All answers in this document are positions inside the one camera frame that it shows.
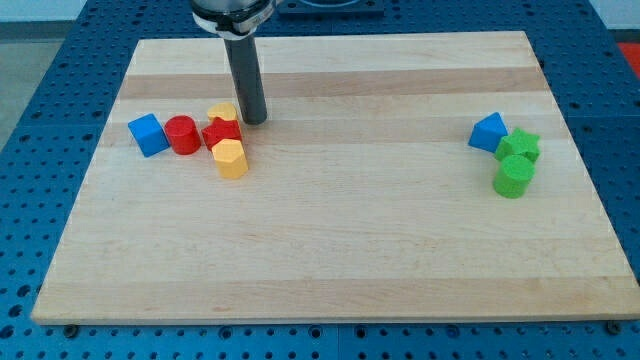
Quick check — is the yellow hexagon block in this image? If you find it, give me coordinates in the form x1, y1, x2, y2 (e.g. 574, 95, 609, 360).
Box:
211, 139, 249, 179

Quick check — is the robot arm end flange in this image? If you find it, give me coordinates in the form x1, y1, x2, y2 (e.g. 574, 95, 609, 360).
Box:
189, 0, 278, 41

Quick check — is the wooden board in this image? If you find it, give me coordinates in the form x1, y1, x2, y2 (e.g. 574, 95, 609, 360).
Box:
32, 31, 639, 325

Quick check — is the red star block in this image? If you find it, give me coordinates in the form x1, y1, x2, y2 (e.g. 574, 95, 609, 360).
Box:
201, 117, 242, 150

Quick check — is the yellow heart block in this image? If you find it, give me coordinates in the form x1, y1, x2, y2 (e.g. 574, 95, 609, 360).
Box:
206, 102, 238, 122

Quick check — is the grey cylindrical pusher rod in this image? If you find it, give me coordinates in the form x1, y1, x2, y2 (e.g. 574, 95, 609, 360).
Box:
224, 35, 268, 126

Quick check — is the red cylinder block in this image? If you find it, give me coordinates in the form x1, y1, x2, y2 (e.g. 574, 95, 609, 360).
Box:
164, 115, 201, 155

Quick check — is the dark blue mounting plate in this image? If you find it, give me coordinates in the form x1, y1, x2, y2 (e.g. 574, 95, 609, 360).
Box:
277, 0, 385, 16

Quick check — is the blue cube block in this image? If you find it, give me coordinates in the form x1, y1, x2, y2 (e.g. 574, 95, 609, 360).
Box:
127, 113, 169, 157

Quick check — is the green cylinder block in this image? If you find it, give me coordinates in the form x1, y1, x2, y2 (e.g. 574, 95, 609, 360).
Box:
492, 155, 535, 199

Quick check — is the green star block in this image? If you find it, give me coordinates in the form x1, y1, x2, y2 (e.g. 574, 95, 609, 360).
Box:
494, 128, 541, 163

